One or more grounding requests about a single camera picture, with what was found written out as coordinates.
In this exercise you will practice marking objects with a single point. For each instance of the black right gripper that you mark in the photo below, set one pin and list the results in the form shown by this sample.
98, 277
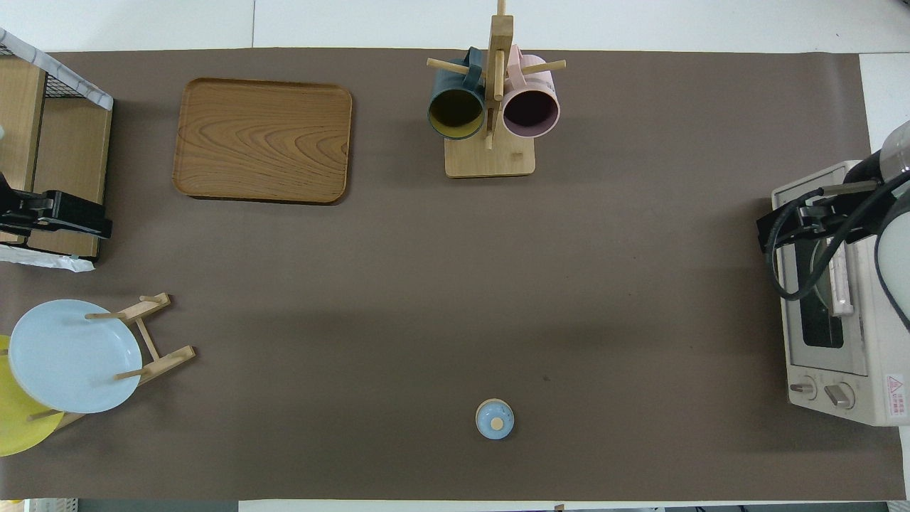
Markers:
817, 213

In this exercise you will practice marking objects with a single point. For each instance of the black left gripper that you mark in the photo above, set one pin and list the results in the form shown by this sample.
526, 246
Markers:
50, 210

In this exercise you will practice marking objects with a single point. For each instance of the pale green plate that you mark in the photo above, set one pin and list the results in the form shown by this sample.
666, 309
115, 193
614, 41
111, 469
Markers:
816, 257

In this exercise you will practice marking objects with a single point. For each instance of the cream toaster oven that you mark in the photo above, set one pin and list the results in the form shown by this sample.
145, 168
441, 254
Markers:
853, 355

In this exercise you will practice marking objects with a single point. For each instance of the silver oven knob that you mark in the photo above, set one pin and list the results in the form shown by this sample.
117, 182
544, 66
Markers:
840, 395
803, 388

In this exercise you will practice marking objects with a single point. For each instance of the light blue plate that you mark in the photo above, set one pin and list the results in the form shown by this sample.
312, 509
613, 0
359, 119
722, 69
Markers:
71, 355

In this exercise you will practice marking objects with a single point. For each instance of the wooden plate rack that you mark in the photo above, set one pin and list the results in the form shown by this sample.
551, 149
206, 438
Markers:
167, 361

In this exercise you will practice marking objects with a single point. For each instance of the brown wooden tray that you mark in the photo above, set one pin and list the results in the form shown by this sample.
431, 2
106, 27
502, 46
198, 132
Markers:
263, 142

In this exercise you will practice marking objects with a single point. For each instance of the yellow plate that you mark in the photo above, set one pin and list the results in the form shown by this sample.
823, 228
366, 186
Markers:
18, 427

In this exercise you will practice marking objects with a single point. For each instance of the pink mug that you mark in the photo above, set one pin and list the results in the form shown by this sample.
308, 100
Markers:
531, 110

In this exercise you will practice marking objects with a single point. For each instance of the brown table mat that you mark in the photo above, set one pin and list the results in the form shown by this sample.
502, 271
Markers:
498, 299

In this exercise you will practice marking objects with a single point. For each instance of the wooden mug tree stand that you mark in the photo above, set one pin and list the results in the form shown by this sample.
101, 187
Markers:
490, 160

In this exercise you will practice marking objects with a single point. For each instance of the dark teal mug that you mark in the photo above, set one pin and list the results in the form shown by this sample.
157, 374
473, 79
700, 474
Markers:
455, 110

